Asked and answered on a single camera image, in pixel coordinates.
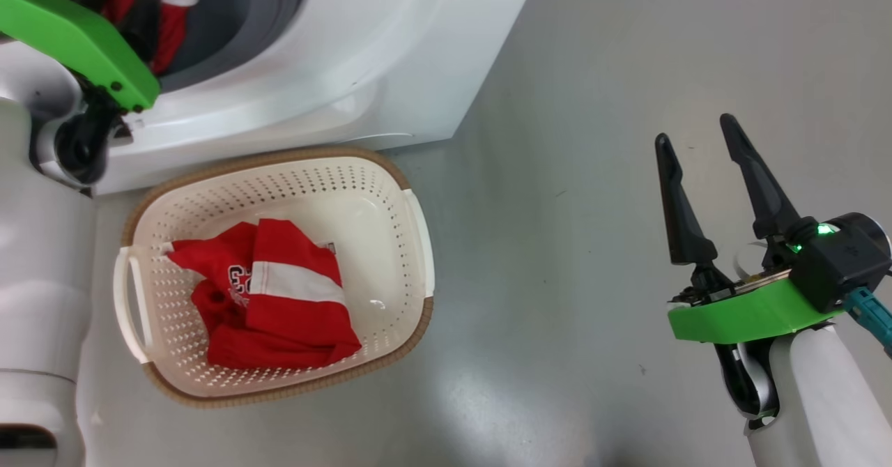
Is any red jersey with white band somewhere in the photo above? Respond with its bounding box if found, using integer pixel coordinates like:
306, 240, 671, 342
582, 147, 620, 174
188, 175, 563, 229
164, 218, 363, 371

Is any white front-load washing machine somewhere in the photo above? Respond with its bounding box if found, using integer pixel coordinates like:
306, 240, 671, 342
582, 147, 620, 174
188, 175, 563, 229
0, 0, 545, 196

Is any grey rubber door gasket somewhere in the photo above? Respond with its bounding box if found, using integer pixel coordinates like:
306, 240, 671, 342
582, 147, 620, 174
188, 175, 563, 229
157, 0, 312, 93

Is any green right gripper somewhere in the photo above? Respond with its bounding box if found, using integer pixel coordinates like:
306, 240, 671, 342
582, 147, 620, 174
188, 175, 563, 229
654, 113, 847, 345

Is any teal right cable connector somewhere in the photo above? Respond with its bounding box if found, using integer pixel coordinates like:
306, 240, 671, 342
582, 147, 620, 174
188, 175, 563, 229
842, 286, 892, 358

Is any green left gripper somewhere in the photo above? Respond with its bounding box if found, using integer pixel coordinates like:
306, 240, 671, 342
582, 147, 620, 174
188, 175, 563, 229
0, 0, 167, 114

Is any cream perforated laundry basket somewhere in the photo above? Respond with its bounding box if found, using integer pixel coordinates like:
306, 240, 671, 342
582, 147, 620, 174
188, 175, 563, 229
113, 148, 436, 408

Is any red and white garment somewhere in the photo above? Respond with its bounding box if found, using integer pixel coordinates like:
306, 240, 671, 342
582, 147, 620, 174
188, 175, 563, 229
68, 0, 234, 76

